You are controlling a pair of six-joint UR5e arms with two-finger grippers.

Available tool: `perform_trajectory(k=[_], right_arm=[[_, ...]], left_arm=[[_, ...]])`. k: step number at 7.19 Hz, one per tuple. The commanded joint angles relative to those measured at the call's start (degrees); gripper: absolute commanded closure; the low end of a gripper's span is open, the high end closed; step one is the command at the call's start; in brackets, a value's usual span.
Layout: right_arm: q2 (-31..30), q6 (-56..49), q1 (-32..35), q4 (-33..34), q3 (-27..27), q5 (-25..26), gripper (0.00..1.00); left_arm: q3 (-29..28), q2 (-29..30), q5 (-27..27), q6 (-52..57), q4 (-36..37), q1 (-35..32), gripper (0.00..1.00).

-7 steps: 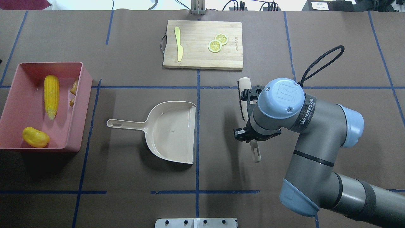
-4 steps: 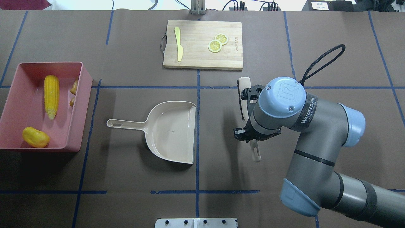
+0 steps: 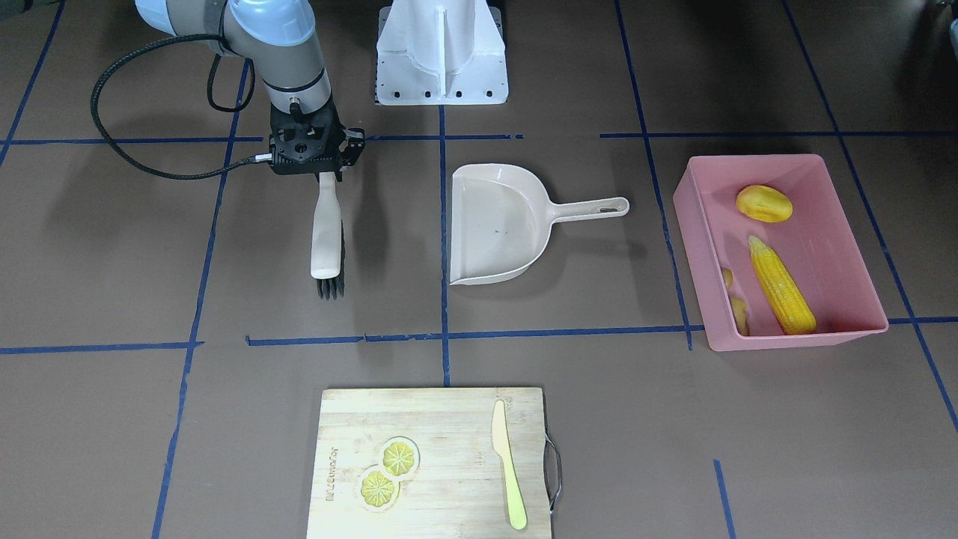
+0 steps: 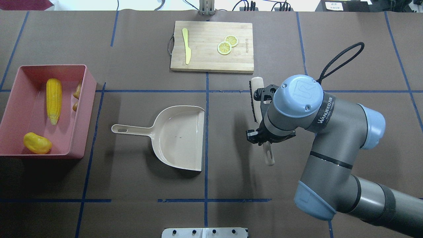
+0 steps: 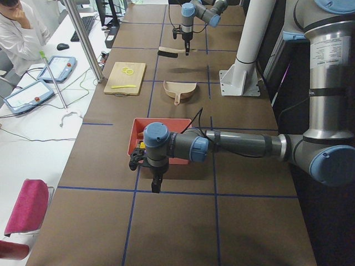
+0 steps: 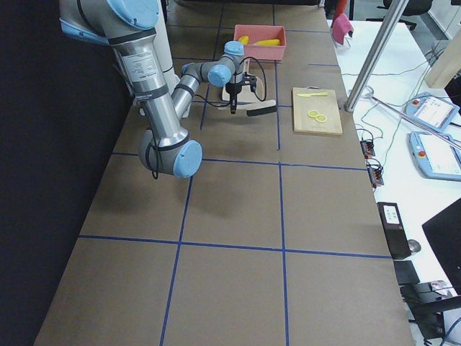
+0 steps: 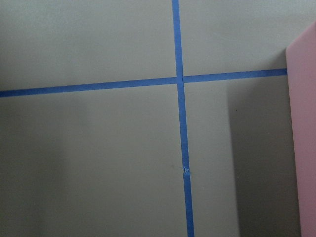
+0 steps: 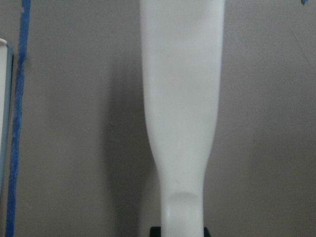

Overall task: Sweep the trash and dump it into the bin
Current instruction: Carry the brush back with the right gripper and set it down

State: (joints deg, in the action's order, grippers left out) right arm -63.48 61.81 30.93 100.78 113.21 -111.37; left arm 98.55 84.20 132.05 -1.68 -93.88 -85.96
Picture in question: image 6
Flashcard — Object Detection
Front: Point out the beige plastic dustpan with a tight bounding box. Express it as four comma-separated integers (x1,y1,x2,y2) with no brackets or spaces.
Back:
220,57,276,109

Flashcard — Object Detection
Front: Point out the yellow plastic knife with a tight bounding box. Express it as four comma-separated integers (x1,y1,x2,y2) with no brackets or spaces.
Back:
296,92,328,97

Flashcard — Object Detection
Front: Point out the orange black connector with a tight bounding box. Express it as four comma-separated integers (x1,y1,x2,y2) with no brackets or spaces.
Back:
366,158,384,188
360,139,375,159

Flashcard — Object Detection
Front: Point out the lemon slice lower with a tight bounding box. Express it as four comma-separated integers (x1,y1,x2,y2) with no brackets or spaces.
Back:
315,114,327,123

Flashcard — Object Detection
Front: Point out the black box with label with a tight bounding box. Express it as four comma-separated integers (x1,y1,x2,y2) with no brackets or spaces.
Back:
377,202,411,260

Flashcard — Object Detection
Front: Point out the orange black connector near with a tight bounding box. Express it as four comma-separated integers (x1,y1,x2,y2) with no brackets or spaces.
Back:
366,158,384,188

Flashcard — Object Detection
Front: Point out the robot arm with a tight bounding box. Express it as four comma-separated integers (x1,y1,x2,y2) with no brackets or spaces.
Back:
59,1,256,178

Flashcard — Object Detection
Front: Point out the black monitor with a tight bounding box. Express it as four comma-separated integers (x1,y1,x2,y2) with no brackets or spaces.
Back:
422,202,460,294

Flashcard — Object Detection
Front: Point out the teach pendant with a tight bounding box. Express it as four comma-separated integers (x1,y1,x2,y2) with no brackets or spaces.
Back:
408,131,460,182
404,92,460,133

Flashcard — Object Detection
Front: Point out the orange black connector far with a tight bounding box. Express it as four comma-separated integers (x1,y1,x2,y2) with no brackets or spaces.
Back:
360,139,375,159

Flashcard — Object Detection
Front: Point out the yellow toy corn cob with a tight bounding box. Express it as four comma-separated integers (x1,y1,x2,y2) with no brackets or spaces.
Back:
254,38,281,47

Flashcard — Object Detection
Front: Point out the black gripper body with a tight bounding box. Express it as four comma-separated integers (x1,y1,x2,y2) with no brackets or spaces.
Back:
225,72,257,101

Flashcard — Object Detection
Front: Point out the near teach pendant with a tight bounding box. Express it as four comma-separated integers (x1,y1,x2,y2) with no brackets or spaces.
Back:
408,131,460,182

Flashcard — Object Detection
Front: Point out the metal frame pole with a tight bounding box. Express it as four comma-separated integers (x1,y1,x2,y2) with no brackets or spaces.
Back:
344,0,408,112

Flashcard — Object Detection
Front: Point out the far teach pendant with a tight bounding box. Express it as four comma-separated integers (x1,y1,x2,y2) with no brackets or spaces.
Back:
404,92,460,133

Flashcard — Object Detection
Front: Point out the pink plastic bin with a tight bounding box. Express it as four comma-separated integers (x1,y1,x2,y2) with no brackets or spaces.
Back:
233,25,286,61

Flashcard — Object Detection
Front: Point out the wooden cutting board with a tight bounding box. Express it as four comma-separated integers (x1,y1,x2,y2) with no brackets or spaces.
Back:
292,87,343,136

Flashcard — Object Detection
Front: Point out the magenta cloth on stand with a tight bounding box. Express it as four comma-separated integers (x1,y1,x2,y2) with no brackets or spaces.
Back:
331,14,354,47

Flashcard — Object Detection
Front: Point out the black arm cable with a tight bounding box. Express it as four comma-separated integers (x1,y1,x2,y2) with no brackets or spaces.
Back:
194,56,268,107

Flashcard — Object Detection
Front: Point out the beige brush with black bristles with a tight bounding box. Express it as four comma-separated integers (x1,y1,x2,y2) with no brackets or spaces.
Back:
237,99,277,117

